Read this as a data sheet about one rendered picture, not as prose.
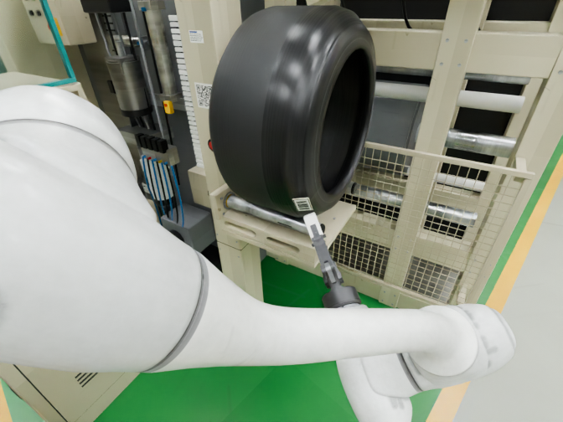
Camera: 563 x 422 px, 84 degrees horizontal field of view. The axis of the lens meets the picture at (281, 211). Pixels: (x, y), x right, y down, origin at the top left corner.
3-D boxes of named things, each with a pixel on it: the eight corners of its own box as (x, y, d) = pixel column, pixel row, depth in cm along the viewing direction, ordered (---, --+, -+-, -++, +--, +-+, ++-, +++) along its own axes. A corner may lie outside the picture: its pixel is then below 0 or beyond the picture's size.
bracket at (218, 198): (213, 218, 106) (209, 193, 100) (275, 171, 134) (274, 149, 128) (220, 221, 104) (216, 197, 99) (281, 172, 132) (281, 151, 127)
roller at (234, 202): (233, 202, 109) (224, 208, 106) (231, 191, 106) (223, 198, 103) (325, 233, 94) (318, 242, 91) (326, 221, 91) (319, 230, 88)
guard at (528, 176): (286, 249, 175) (283, 127, 135) (287, 247, 176) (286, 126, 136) (464, 316, 136) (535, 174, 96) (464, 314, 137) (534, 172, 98)
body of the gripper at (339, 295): (324, 312, 61) (309, 269, 66) (330, 320, 68) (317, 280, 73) (361, 299, 60) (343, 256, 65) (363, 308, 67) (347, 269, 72)
